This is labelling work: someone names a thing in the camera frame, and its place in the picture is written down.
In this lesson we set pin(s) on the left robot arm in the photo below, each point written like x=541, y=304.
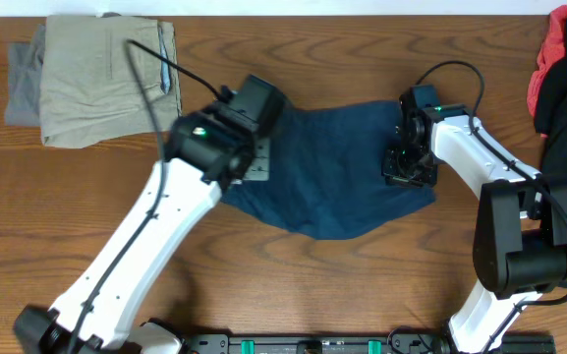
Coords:
x=205, y=153

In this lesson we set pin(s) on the folded khaki shorts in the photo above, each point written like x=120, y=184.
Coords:
x=96, y=74

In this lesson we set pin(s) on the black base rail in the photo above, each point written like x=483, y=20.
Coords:
x=361, y=345

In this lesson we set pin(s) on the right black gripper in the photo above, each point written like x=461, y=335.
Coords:
x=394, y=176

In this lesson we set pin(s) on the red garment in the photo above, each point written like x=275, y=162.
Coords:
x=552, y=50

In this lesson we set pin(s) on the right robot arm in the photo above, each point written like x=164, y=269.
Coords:
x=520, y=241

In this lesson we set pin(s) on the folded grey garment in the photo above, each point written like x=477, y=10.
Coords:
x=25, y=62

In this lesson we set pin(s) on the dark blue shorts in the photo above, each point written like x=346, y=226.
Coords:
x=325, y=176

